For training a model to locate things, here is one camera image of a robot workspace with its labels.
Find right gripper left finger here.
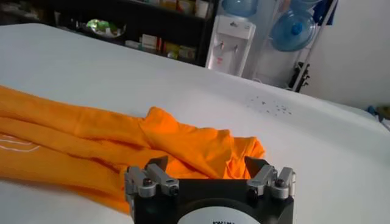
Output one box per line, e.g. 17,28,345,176
124,155,180,211

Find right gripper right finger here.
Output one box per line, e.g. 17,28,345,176
244,156,296,200

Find orange t-shirt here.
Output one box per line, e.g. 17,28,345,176
0,85,266,215

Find black object beside rack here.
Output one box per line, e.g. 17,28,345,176
288,62,311,91

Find white metal jug rack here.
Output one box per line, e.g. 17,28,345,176
249,0,339,92

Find yellow green box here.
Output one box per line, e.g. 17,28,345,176
164,42,180,59

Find green white carton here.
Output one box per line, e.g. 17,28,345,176
179,45,197,60

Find white water dispenser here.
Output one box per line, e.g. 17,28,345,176
205,14,257,77

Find white box red stripe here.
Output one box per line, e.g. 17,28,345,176
141,33,163,51

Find yellow cardboard box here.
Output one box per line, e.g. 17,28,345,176
376,105,390,121

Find blue water jug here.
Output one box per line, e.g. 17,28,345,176
270,9,317,52
221,0,259,18
289,0,323,12

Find black shelving unit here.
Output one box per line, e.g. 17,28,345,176
0,0,221,68

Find bowl with green snack bags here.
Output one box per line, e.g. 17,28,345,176
77,18,127,39

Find red yellow medicine box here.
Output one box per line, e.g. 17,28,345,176
177,0,196,15

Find dark blue hanging cloth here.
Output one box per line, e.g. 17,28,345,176
312,0,338,26

